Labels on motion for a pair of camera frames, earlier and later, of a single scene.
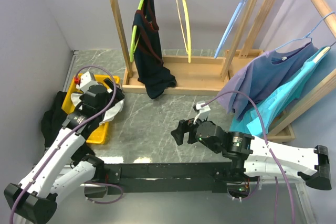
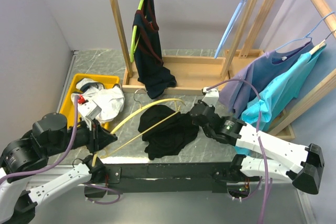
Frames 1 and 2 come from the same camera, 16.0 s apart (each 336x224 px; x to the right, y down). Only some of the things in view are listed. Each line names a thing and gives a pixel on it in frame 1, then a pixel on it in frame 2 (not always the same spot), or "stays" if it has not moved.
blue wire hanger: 307,36 stays
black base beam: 136,178 stays
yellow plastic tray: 99,136 stays
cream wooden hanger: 322,53 → 321,45
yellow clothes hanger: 189,51 → 128,116
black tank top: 52,119 → 169,138
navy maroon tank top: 151,72 stays
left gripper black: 118,95 → 98,137
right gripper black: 185,126 → 194,121
